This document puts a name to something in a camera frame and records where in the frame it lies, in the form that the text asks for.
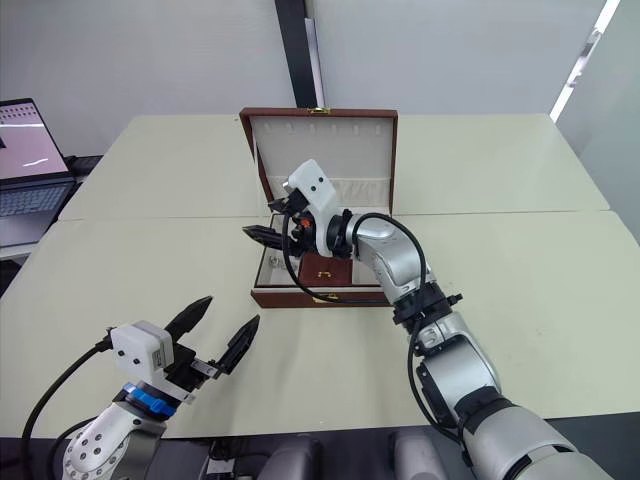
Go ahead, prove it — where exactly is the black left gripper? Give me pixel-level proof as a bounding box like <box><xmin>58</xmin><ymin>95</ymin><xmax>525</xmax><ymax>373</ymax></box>
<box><xmin>161</xmin><ymin>295</ymin><xmax>262</xmax><ymax>397</ymax></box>

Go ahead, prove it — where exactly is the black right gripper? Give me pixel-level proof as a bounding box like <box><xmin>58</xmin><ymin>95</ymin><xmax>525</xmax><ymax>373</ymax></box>
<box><xmin>241</xmin><ymin>191</ymin><xmax>317</xmax><ymax>260</ymax></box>

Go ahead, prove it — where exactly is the brown jewelry box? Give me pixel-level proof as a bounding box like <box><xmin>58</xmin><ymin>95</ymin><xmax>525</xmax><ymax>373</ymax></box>
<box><xmin>238</xmin><ymin>105</ymin><xmax>400</xmax><ymax>310</ymax></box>

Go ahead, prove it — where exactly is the grey rounded shape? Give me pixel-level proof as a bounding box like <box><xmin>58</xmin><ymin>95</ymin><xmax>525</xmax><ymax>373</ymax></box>
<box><xmin>388</xmin><ymin>428</ymin><xmax>447</xmax><ymax>480</ymax></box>
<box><xmin>268</xmin><ymin>433</ymin><xmax>325</xmax><ymax>480</ymax></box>

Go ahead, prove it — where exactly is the open laptop pink screen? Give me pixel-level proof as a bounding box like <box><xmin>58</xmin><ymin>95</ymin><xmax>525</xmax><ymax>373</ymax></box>
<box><xmin>0</xmin><ymin>97</ymin><xmax>79</xmax><ymax>221</ymax></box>

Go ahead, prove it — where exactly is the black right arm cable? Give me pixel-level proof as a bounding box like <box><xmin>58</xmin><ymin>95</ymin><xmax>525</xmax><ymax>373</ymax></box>
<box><xmin>280</xmin><ymin>211</ymin><xmax>471</xmax><ymax>469</ymax></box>

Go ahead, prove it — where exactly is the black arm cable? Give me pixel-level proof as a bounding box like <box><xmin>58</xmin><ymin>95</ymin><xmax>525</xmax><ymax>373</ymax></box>
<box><xmin>280</xmin><ymin>211</ymin><xmax>471</xmax><ymax>469</ymax></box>
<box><xmin>20</xmin><ymin>338</ymin><xmax>117</xmax><ymax>440</ymax></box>

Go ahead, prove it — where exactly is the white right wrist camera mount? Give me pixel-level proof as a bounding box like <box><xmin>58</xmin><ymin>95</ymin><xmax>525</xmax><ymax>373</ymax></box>
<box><xmin>286</xmin><ymin>158</ymin><xmax>338</xmax><ymax>257</ymax></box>

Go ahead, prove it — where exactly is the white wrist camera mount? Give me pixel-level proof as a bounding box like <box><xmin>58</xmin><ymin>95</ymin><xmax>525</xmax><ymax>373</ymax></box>
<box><xmin>286</xmin><ymin>158</ymin><xmax>338</xmax><ymax>257</ymax></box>
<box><xmin>108</xmin><ymin>320</ymin><xmax>174</xmax><ymax>377</ymax></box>

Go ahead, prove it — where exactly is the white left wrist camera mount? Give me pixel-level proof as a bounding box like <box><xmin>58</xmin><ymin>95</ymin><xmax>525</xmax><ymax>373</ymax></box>
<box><xmin>108</xmin><ymin>320</ymin><xmax>174</xmax><ymax>377</ymax></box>

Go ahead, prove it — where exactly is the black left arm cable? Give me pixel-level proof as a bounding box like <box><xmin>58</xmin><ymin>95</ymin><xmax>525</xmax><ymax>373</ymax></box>
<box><xmin>20</xmin><ymin>338</ymin><xmax>117</xmax><ymax>440</ymax></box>

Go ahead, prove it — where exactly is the black wall column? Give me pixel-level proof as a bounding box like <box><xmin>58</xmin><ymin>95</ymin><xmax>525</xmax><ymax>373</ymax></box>
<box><xmin>273</xmin><ymin>0</ymin><xmax>327</xmax><ymax>109</ymax></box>

